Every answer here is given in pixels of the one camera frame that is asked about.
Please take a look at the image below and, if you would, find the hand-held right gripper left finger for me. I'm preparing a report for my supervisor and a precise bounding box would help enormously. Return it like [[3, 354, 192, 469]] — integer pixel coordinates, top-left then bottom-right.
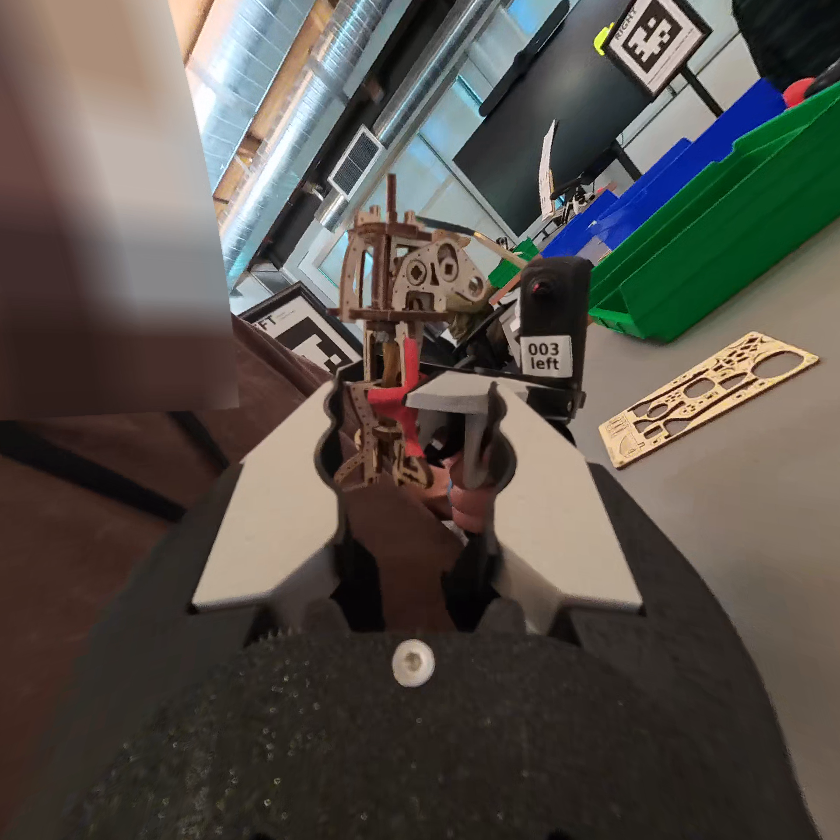
[[190, 379, 349, 627]]

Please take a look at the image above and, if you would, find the black monitor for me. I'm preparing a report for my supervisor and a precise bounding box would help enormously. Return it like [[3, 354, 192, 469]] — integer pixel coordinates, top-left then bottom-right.
[[453, 0, 657, 237]]

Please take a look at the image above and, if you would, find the wooden mechanical model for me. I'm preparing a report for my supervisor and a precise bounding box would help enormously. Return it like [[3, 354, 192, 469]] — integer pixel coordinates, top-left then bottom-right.
[[331, 174, 500, 490]]

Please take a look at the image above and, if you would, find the green plastic bin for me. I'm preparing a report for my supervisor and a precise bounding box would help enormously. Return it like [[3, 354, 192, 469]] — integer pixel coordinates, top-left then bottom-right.
[[587, 79, 840, 342]]

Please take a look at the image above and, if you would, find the wooden part sheet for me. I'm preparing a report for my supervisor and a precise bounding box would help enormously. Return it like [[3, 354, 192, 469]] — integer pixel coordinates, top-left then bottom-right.
[[598, 331, 820, 470]]

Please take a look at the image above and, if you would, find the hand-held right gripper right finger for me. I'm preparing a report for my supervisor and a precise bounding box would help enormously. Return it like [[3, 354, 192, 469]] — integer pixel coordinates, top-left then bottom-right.
[[486, 381, 644, 634]]

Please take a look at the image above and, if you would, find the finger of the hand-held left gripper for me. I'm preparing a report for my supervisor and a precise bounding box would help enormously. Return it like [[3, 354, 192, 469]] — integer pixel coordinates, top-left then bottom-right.
[[459, 394, 508, 493], [403, 371, 526, 416]]

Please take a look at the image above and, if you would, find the thin silver ventilation duct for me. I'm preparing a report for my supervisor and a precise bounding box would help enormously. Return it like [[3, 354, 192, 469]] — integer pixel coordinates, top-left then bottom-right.
[[315, 0, 572, 227]]

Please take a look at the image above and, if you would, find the printed marker tag board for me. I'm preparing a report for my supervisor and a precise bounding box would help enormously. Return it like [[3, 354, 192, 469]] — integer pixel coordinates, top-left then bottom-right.
[[604, 0, 723, 116]]

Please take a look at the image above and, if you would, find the white vent grille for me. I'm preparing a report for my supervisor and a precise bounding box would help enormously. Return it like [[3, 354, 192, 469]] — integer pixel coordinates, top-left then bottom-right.
[[328, 126, 387, 198]]

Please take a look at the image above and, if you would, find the person's left hand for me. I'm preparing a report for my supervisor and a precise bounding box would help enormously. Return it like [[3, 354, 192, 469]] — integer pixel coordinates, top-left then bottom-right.
[[427, 456, 500, 536]]

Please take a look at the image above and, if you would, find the small green bin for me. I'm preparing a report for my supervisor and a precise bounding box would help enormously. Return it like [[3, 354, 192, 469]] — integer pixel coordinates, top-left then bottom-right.
[[492, 239, 540, 290]]

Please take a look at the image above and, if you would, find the blue plastic bin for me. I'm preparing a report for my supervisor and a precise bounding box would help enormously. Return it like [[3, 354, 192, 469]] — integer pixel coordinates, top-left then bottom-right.
[[682, 79, 787, 175], [541, 138, 698, 258]]

